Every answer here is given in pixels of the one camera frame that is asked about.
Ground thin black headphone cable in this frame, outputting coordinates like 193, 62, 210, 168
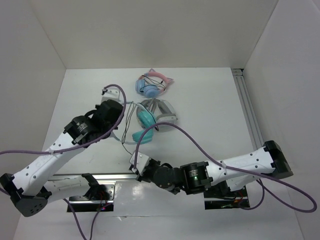
120, 102, 161, 157

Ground teal cat-ear headphones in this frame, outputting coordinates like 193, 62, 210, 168
109, 101, 159, 146

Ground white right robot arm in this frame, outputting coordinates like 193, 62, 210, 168
129, 140, 293, 196

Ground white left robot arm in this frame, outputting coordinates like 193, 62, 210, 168
0, 99, 124, 217

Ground pink blue cat-ear headphones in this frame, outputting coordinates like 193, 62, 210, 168
135, 68, 174, 98

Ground white grey headphones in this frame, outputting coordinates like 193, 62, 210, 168
141, 98, 178, 124

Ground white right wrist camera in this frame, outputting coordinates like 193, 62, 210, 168
129, 151, 151, 176

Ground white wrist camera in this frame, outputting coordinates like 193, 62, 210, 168
100, 86, 125, 105
129, 151, 151, 176

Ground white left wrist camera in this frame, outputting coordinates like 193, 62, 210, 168
100, 86, 125, 105

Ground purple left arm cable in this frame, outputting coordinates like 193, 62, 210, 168
0, 84, 126, 240

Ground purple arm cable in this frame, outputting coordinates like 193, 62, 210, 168
0, 84, 126, 240
133, 123, 318, 213

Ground aluminium front rail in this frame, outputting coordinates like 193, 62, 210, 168
49, 173, 137, 181

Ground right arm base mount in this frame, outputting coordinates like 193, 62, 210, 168
203, 187, 250, 210

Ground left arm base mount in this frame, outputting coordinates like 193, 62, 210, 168
68, 173, 116, 213

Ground aluminium side rail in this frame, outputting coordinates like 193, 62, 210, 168
231, 68, 264, 149

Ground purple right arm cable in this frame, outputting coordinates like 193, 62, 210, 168
133, 123, 318, 213

